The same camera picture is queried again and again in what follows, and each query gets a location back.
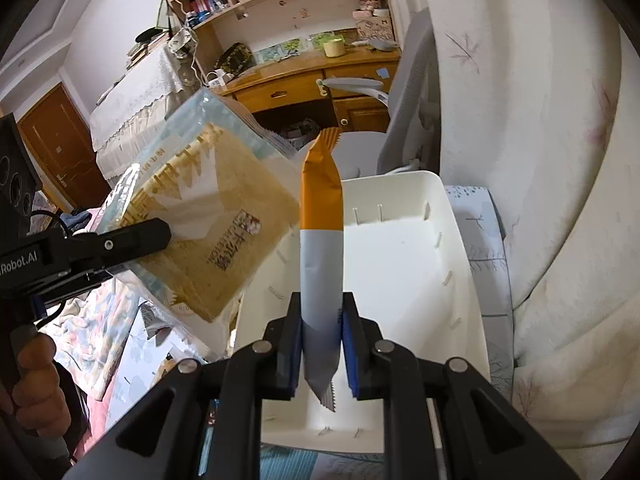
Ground brown toast bread packet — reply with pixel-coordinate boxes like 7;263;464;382
98;90;300;322

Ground orange grey snack stick packet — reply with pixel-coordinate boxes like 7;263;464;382
299;128;344;412

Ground person's left hand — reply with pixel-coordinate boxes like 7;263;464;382
1;334;72;439

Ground floral bed sheet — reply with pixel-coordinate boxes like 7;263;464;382
44;185;514;460

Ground brown wooden door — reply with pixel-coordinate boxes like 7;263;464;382
17;84;111;209

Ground white plastic storage bin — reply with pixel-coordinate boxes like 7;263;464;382
262;171;490;453

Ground wooden desk with drawers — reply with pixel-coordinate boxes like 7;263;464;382
219;47;400;133

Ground wooden bookshelf hutch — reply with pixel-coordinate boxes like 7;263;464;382
150;0;402;68

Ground grey office chair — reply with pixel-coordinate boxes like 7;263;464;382
321;9;442;177

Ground cream round jar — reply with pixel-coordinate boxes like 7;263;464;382
322;37;346;58

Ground doll on desk shelf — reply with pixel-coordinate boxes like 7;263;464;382
352;0;395;41

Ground black cable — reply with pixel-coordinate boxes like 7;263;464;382
24;209;72;326

